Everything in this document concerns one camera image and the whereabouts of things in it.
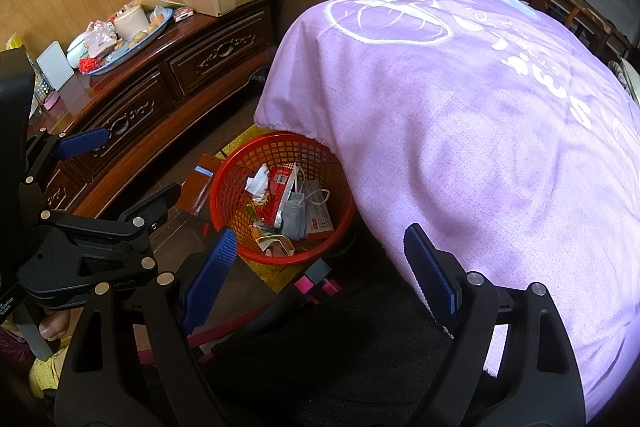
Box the white round container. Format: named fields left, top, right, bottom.
left=114, top=5, right=150, bottom=40

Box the cream paper wrapper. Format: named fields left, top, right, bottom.
left=257, top=232, right=296, bottom=258

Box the carved wooden sideboard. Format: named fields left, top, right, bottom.
left=25, top=0, right=278, bottom=218

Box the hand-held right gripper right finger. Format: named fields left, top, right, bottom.
left=400, top=223, right=587, bottom=427

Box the pink plastic bag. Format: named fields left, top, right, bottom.
left=85, top=21, right=118, bottom=58

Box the white tissue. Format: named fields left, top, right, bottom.
left=245, top=164, right=271, bottom=202

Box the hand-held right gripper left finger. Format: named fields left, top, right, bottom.
left=52, top=228, right=240, bottom=427

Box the brown notebook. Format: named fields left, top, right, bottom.
left=177, top=153, right=223, bottom=223

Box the white tablet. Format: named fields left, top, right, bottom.
left=36, top=42, right=75, bottom=91

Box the yellow garment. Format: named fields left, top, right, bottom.
left=29, top=339, right=66, bottom=400

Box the blue tray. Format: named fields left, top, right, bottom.
left=80, top=4, right=173, bottom=76

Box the person's left hand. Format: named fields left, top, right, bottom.
left=39, top=311, right=76, bottom=340

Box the white box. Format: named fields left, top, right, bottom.
left=302, top=181, right=335, bottom=238

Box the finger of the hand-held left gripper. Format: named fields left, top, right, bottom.
left=41, top=183, right=183, bottom=254
left=20, top=128, right=111, bottom=214

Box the red plastic basket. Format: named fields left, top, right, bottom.
left=210, top=132, right=357, bottom=266

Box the grey and pink block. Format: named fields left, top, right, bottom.
left=295, top=258, right=343, bottom=305

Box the purple printed blanket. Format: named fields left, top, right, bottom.
left=254, top=0, right=640, bottom=423

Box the grey face mask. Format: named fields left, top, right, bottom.
left=282, top=192, right=331, bottom=240

